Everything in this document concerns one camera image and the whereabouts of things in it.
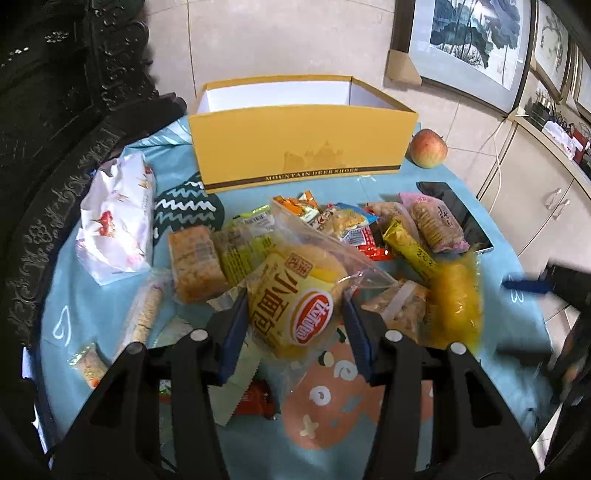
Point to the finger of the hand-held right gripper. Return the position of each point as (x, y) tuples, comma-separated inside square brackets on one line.
[(526, 285)]

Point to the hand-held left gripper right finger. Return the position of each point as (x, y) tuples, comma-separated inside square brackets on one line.
[(355, 337)]

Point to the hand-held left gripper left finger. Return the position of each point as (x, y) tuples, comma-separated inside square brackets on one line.
[(233, 332)]

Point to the small bread packet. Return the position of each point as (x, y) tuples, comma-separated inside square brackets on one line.
[(295, 304)]

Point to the red snack bar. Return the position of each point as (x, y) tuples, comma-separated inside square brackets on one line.
[(258, 399)]

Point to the orange cake clear packet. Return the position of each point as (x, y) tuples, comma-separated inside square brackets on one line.
[(457, 304)]

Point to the yellow cardboard shoe box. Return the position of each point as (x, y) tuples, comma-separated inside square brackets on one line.
[(295, 147)]

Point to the tan bread packet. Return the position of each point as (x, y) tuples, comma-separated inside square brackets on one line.
[(399, 309)]

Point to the brown square cake packet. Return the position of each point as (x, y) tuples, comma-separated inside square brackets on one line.
[(196, 263)]

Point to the cream cabinet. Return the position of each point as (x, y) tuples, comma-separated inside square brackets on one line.
[(531, 203)]

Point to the green yellow snack packet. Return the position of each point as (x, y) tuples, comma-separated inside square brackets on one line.
[(240, 249)]

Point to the black smartphone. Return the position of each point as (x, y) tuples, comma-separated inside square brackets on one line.
[(466, 217)]

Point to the long rice cracker roll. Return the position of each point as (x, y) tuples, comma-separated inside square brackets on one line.
[(143, 314)]

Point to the red snack packet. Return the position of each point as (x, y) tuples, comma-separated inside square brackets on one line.
[(376, 244)]

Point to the yellow stick snack packet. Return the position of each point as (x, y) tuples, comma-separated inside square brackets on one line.
[(408, 247)]

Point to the pink cracker packet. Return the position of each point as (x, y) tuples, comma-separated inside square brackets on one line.
[(434, 221)]

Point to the purple snack packet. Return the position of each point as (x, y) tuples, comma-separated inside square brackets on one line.
[(348, 221)]

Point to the tan biscuit packet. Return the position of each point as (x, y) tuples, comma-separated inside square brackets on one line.
[(392, 214)]

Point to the orange snack packet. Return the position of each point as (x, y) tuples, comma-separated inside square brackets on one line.
[(295, 207)]

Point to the small cracker packet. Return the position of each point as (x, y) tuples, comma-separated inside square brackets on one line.
[(87, 364)]

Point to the group of small ornaments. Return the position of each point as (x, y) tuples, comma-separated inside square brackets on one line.
[(561, 127)]

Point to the white red-print snack packet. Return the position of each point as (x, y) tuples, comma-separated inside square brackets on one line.
[(117, 217)]

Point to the red yellow apple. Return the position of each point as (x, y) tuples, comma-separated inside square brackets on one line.
[(429, 147)]

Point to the narrow framed painting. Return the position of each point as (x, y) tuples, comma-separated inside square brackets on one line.
[(584, 83)]

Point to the small framed painting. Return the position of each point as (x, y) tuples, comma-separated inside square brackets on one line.
[(551, 46)]

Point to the large framed lotus painting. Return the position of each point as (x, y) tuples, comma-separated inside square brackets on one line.
[(466, 41)]

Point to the cardboard corner protector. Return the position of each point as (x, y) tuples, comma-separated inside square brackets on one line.
[(401, 67)]

